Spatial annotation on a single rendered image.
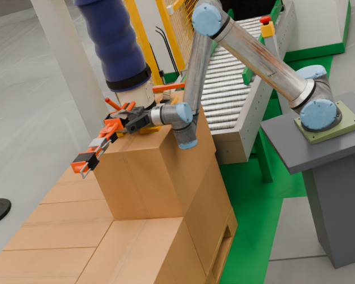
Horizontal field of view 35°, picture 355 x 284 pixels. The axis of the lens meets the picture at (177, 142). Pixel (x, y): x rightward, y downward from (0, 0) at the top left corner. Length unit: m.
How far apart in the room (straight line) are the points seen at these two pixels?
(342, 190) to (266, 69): 0.78
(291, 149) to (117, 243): 0.94
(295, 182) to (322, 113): 1.38
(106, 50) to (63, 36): 1.50
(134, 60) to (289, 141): 0.82
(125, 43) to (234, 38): 0.61
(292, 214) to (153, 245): 1.11
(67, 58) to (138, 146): 1.72
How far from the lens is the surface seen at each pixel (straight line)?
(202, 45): 2.44
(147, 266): 2.53
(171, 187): 2.65
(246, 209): 3.59
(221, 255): 3.27
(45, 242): 3.02
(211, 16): 2.22
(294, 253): 3.18
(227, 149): 3.26
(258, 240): 3.32
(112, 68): 2.68
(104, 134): 2.54
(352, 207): 2.86
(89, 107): 4.31
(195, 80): 2.51
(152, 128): 2.68
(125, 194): 2.78
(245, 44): 2.27
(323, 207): 2.80
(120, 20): 2.63
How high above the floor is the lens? 2.06
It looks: 26 degrees down
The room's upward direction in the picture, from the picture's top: 20 degrees counter-clockwise
